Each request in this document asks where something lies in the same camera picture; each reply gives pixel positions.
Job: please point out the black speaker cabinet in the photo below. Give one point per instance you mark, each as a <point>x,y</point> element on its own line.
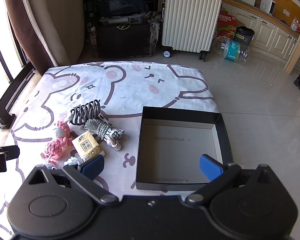
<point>122,40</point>

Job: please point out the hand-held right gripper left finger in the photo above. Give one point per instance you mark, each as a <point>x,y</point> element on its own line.
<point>93,165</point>

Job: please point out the yellow tissue packet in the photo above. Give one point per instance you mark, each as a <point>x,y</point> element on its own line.
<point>86,146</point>

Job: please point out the dark blue bag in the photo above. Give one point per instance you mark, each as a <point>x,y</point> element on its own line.
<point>120,7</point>

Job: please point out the printed cartoon blanket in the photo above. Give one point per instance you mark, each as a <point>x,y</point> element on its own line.
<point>130,97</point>

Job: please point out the small plastic bottle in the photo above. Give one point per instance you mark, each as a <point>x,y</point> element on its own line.
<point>92,37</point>

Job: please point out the red cardboard carton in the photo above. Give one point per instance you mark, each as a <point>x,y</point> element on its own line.
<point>225,26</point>

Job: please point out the white countertop appliance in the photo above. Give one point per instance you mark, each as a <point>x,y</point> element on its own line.
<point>267,6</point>

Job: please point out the black cardboard box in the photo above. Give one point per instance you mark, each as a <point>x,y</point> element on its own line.
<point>175,155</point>

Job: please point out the wall socket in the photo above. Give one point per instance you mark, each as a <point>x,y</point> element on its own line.
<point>286,12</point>

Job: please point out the brown curtain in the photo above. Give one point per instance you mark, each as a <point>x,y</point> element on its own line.
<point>27,30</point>

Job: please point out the pink crochet doll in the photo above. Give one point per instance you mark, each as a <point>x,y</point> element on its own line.
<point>54,148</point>

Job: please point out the clear plastic storage bin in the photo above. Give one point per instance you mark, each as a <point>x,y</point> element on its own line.
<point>122,20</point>

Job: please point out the colourful snack bag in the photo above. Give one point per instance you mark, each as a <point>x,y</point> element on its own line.
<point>295,25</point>

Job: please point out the pack of water bottles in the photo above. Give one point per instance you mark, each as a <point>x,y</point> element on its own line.
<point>233,51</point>

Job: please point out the beige upright mattress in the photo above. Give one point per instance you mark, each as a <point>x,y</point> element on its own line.
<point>62,25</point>

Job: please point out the blue white crochet toy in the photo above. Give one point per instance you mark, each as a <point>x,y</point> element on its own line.
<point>72,160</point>

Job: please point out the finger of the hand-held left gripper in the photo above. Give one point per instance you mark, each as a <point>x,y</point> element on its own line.
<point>12,152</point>

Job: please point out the camouflage cloth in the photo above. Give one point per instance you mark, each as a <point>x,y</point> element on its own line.
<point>153,30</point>

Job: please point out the black window railing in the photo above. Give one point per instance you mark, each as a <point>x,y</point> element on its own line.
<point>0,100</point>

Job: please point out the white oil radiator heater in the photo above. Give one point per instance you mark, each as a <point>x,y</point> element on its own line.
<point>187,17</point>

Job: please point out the cream kitchen cabinet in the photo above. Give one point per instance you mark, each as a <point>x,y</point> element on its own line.
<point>267,33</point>

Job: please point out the black trash bin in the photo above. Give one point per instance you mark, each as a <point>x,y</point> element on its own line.
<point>243,36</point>

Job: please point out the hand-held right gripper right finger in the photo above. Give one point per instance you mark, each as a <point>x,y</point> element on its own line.
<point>211,168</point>

